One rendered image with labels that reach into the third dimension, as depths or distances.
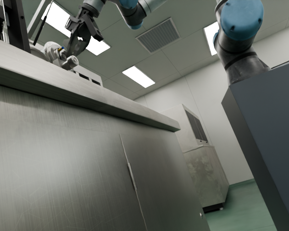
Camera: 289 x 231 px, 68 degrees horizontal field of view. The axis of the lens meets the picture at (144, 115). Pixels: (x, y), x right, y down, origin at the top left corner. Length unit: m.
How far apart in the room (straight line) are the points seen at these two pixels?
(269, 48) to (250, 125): 4.93
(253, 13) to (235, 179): 4.60
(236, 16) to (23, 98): 0.60
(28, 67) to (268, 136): 0.63
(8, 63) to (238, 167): 4.99
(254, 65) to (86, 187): 0.65
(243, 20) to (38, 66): 0.57
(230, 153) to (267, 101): 4.40
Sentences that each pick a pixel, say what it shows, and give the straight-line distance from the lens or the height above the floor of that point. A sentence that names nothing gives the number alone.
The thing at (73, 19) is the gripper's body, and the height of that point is 1.36.
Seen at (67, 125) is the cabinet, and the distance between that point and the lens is 0.35.
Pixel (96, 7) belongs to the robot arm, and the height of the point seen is 1.37.
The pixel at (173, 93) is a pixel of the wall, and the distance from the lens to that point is 5.48.
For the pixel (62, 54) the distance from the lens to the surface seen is 0.93.
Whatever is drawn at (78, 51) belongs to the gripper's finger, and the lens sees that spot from 0.94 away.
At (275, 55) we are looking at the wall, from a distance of 5.55.
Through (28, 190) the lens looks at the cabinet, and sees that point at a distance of 0.27.
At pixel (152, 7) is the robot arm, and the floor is 1.37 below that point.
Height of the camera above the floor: 0.71
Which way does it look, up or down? 16 degrees up
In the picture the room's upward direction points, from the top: 18 degrees counter-clockwise
